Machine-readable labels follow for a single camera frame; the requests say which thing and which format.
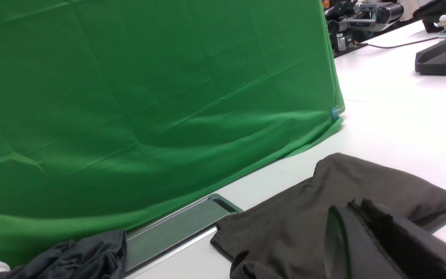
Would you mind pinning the dark teal crumpled shirt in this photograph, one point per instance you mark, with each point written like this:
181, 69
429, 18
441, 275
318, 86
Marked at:
102, 256

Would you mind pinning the green backdrop cloth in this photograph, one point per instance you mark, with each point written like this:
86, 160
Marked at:
114, 113

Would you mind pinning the blue binder clip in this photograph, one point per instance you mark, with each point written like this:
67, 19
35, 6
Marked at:
336, 112

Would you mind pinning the black stacked trays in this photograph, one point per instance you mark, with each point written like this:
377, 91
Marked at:
432, 61

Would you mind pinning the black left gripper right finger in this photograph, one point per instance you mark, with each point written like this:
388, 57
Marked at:
414, 252

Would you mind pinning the dark gray long-sleeved shirt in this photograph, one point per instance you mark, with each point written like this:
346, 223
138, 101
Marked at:
283, 237

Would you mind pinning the black background equipment box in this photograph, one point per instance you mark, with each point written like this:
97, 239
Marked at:
342, 43

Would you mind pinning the gray background robot arm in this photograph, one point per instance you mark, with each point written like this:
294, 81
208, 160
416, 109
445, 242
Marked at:
364, 16

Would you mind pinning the dark background bag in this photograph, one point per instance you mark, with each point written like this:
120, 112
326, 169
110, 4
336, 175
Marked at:
430, 15

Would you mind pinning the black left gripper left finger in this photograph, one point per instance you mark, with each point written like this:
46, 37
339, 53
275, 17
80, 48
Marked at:
350, 250

